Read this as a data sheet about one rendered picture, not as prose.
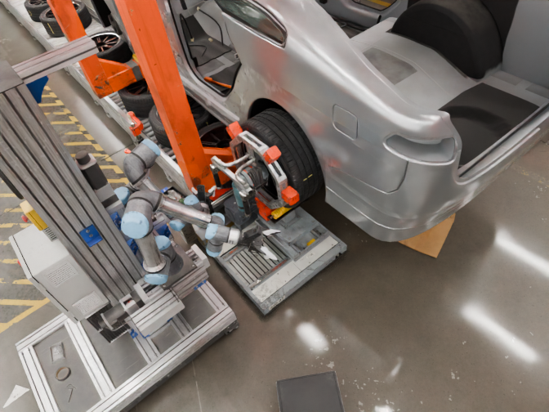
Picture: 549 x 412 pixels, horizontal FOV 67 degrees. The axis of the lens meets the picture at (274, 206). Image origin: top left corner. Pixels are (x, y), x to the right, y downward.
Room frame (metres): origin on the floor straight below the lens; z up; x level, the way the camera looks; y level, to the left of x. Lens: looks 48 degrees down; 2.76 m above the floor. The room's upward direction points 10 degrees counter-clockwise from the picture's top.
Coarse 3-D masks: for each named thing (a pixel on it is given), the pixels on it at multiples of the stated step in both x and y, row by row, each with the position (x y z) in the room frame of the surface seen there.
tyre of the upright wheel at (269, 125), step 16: (272, 112) 2.22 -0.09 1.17; (256, 128) 2.09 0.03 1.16; (272, 128) 2.05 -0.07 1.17; (288, 128) 2.04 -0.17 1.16; (240, 144) 2.30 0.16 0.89; (272, 144) 1.95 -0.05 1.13; (288, 144) 1.94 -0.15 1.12; (304, 144) 1.96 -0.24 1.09; (288, 160) 1.86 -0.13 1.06; (304, 160) 1.88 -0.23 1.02; (288, 176) 1.84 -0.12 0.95; (304, 176) 1.83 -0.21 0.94; (320, 176) 1.89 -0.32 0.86; (304, 192) 1.82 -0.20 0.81
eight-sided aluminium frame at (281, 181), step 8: (240, 136) 2.10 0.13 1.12; (248, 136) 2.10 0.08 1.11; (232, 144) 2.22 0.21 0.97; (248, 144) 2.03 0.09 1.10; (264, 144) 1.98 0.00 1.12; (232, 152) 2.24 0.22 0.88; (240, 152) 2.24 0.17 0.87; (264, 152) 1.93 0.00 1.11; (264, 160) 1.90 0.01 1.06; (272, 168) 1.85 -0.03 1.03; (280, 168) 1.86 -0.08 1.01; (272, 176) 1.85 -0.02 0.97; (280, 176) 1.82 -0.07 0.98; (280, 184) 1.80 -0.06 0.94; (256, 192) 2.08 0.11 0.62; (264, 192) 2.06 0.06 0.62; (280, 192) 1.79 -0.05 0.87; (264, 200) 1.98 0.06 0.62; (272, 200) 1.97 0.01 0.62; (280, 200) 1.81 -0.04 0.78; (272, 208) 1.91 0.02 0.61
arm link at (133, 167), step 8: (128, 160) 1.72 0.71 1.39; (136, 160) 1.72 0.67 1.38; (128, 168) 1.69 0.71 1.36; (136, 168) 1.69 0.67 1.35; (144, 168) 1.72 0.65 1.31; (128, 176) 1.67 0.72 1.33; (136, 176) 1.66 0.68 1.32; (144, 176) 1.67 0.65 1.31; (136, 184) 1.64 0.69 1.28; (144, 184) 1.64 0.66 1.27; (152, 184) 1.66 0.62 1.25; (160, 192) 1.64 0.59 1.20; (168, 216) 1.56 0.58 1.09; (176, 224) 1.52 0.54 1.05; (184, 224) 1.54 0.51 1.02
